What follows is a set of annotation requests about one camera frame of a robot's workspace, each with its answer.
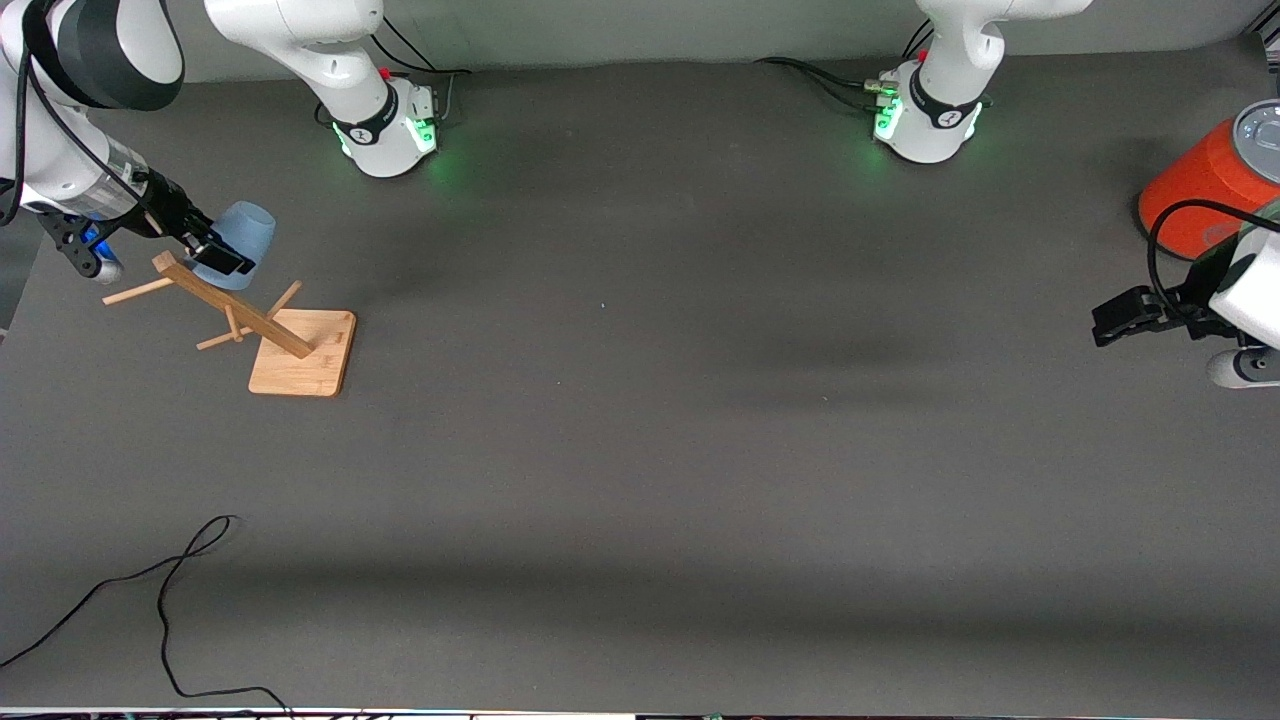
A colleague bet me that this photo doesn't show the light blue plastic cup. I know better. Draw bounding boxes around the light blue plastic cup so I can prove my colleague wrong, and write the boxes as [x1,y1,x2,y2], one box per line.
[205,201,277,291]

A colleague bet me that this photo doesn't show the wooden cup stand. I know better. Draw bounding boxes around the wooden cup stand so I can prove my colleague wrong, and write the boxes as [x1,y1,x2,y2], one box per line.
[103,252,357,398]

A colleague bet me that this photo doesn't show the orange cylindrical speaker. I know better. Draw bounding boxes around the orange cylindrical speaker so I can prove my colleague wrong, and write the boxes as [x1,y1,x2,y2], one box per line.
[1137,100,1280,263]

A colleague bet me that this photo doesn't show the dark grey table cloth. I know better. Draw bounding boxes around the dark grey table cloth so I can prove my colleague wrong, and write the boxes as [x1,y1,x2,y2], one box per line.
[0,45,1280,713]

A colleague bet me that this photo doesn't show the black right arm base cable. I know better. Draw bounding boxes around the black right arm base cable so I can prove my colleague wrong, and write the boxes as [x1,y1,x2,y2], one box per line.
[375,15,471,126]

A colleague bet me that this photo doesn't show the black arm base cable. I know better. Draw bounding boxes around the black arm base cable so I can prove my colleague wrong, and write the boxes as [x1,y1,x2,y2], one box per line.
[375,15,471,126]
[755,55,891,106]

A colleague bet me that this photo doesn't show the thin black loose cable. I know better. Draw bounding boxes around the thin black loose cable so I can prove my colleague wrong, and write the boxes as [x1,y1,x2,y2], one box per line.
[0,515,291,717]

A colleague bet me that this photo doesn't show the black left arm base cable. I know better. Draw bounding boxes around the black left arm base cable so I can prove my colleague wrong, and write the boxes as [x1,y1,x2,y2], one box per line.
[755,55,891,106]

